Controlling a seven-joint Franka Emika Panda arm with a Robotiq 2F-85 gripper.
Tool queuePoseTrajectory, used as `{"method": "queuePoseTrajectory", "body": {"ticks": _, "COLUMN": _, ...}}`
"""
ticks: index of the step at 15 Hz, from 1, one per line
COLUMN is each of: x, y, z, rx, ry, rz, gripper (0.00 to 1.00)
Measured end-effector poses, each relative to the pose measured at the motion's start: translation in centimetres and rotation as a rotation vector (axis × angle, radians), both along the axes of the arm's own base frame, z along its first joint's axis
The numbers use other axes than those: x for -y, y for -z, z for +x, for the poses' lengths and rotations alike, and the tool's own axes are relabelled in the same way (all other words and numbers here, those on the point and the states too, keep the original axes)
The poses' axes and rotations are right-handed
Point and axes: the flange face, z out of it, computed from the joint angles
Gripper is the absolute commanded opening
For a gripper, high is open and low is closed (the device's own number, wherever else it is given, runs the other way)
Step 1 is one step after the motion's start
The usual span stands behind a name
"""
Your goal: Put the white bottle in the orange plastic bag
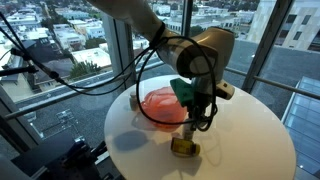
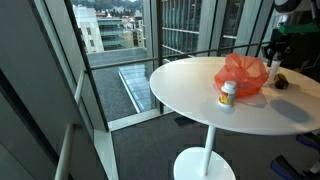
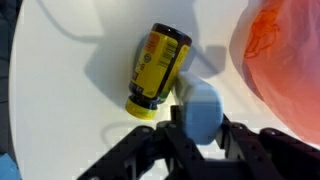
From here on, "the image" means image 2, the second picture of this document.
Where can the white round pedestal table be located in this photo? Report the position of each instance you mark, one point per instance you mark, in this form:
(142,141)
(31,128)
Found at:
(200,86)

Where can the tall white plastic bottle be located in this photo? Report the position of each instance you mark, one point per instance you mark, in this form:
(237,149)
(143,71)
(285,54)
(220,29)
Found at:
(273,71)

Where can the dark window mullion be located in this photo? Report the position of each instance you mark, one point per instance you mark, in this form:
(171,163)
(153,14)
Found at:
(160,33)

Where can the blue black cart foot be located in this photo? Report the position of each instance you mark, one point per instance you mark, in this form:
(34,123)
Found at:
(283,168)
(308,140)

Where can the amber bottle with yellow cap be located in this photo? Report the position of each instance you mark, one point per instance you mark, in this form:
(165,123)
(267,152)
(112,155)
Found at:
(281,81)

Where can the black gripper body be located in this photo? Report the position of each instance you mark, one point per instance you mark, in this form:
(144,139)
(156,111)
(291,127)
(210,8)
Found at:
(280,37)

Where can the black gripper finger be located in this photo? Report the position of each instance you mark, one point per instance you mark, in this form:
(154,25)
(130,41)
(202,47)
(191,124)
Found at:
(267,52)
(285,52)

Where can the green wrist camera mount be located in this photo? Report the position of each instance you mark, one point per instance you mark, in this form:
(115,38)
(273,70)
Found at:
(298,28)

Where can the white-capped pill bottle yellow label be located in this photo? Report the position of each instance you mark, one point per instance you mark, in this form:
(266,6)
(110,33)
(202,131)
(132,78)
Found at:
(228,95)

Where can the orange plastic bag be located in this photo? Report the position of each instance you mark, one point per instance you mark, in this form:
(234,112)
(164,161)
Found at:
(241,75)

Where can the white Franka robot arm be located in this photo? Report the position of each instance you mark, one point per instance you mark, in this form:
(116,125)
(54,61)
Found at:
(290,5)

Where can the metal window handrail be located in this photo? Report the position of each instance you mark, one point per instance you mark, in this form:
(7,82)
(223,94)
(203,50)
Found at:
(65,153)
(133,61)

